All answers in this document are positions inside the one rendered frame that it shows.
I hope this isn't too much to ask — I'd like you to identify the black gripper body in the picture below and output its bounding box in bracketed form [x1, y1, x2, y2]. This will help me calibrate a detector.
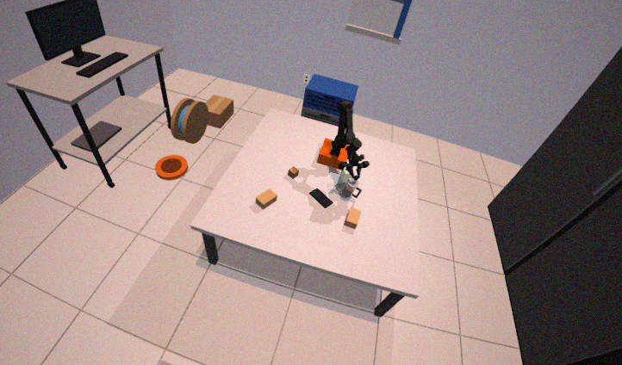
[339, 152, 370, 170]

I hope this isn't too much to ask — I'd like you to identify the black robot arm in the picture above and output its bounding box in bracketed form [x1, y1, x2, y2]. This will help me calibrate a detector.
[330, 101, 365, 162]

